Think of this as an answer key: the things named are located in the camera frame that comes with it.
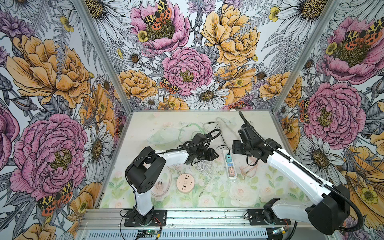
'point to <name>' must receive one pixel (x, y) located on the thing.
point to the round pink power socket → (185, 183)
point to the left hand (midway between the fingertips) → (216, 159)
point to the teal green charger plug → (228, 157)
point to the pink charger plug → (231, 171)
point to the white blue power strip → (230, 164)
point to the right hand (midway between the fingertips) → (239, 151)
